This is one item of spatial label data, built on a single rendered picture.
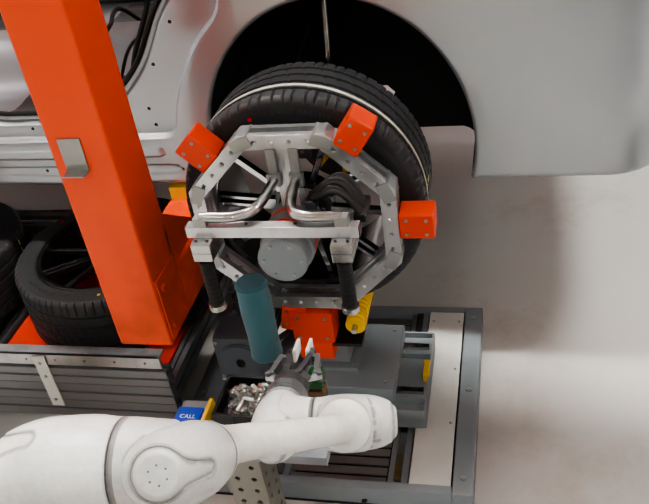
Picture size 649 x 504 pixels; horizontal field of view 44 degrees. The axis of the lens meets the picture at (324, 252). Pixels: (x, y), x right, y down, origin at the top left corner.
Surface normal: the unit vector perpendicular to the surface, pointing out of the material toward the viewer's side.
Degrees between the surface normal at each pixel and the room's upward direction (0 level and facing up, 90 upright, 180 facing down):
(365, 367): 0
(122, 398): 90
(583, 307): 0
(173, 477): 47
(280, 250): 90
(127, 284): 90
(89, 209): 90
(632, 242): 0
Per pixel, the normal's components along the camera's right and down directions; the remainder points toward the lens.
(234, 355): -0.18, 0.59
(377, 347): -0.13, -0.81
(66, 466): -0.18, -0.25
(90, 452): 0.00, -0.49
